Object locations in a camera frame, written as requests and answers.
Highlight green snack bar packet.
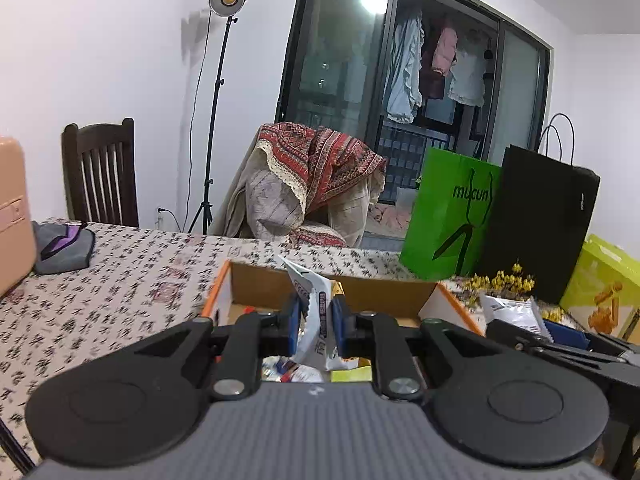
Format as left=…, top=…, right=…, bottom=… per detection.
left=331, top=365, right=372, bottom=382

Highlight pink hard suitcase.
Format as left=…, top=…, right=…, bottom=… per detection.
left=0, top=136, right=36, bottom=296

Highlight grey purple pouch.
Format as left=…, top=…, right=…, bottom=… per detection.
left=32, top=221, right=96, bottom=275

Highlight studio lamp on stand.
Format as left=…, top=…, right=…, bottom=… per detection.
left=182, top=0, right=247, bottom=235

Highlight yellow green snack box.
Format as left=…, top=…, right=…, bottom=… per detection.
left=560, top=234, right=640, bottom=344

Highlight dark wooden chair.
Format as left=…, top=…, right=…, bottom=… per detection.
left=61, top=118, right=139, bottom=228

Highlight yellow flower branch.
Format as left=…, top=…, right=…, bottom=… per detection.
left=447, top=262, right=564, bottom=323

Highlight orange cardboard pumpkin box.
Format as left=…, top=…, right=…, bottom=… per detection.
left=201, top=260, right=485, bottom=380

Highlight hanging clothes on balcony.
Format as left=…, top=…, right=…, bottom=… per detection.
left=383, top=6, right=494, bottom=125

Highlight white silver snack packet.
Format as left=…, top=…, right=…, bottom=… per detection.
left=279, top=257, right=358, bottom=373

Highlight green mucun paper bag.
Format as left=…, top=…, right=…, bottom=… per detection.
left=400, top=148, right=501, bottom=281

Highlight red foil snack bag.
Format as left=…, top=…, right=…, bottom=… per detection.
left=262, top=356, right=330, bottom=384

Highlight calligraphy print tablecloth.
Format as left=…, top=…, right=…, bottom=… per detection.
left=0, top=216, right=576, bottom=466

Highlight cloth covered armchair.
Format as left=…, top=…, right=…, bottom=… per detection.
left=208, top=122, right=387, bottom=247

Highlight black paper bag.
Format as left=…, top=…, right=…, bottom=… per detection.
left=475, top=145, right=601, bottom=304

